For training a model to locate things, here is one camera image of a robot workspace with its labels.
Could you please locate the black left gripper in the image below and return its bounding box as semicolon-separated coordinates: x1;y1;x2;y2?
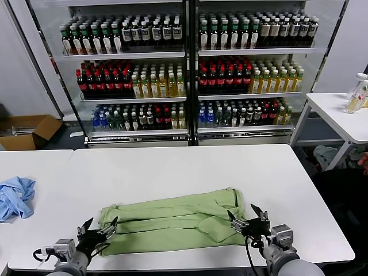
76;216;119;259

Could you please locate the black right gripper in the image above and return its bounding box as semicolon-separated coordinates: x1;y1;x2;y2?
227;203;273;242

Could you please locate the light green t-shirt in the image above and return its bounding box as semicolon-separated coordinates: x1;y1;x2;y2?
98;186;247;256

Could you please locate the mixed colour clothes pile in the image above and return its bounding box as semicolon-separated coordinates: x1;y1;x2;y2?
348;146;368;168

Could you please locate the person hand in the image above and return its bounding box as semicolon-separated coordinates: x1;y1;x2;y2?
357;151;368;177

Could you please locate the crumpled light blue shirt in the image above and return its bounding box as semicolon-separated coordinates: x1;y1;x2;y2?
0;176;37;224

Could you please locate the white cloth pile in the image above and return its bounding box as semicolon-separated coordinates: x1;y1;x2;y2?
312;144;339;171

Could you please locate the red cap cola bottle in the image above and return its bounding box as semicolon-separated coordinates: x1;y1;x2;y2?
163;108;173;129
261;103;270;126
113;71;122;97
207;67;217;93
121;70;132;97
216;67;226;93
103;71;114;97
154;108;164;129
225;67;235;93
86;71;96;97
95;71;105;97
242;66;252;93
198;68;208;93
75;70;88;97
233;66;243;93
269;103;278;126

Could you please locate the open cardboard box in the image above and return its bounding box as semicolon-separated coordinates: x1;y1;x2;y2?
0;114;63;152

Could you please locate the metal bars bundle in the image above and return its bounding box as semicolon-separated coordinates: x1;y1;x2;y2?
0;125;37;136

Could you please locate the white side table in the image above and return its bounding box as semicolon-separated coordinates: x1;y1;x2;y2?
289;92;368;172

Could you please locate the clear bottle yellow liquid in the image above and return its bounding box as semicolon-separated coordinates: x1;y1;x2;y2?
344;80;368;114

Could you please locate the drinks display cabinet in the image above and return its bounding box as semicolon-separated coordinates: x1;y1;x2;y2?
25;0;193;149
188;0;350;147

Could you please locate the clear white cap bottle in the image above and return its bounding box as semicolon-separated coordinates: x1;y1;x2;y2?
346;72;368;100

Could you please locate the green cap dark tea bottle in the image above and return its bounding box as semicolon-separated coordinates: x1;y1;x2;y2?
111;24;122;54
229;19;240;50
71;27;83;55
101;25;112;55
250;19;260;49
239;19;250;49
209;20;219;50
219;19;230;50
200;20;210;50
81;26;92;55
62;28;72;56
91;25;102;55

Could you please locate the beige label dark drink bottle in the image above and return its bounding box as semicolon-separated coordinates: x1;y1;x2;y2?
270;18;281;48
259;18;270;48

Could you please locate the white cap dark label bottle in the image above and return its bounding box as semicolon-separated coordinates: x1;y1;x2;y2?
151;20;162;47
162;20;173;46
172;19;183;46
289;18;300;47
299;17;309;47
140;21;152;47
131;22;141;48
308;17;319;46
121;22;132;48
279;18;290;47

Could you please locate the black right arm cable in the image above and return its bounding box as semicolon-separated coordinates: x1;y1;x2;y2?
243;236;261;276

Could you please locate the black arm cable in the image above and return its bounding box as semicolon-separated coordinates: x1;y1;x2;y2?
32;247;57;262
243;236;261;276

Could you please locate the grey left wrist camera block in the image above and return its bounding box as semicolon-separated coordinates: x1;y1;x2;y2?
53;237;78;262

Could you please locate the grey wrist camera block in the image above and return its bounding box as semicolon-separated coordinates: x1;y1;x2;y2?
53;237;78;262
270;224;294;248

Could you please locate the grey right wrist camera block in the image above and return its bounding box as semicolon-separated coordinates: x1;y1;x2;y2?
270;224;294;248

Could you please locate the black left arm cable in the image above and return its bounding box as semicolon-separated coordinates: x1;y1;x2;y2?
32;247;57;262

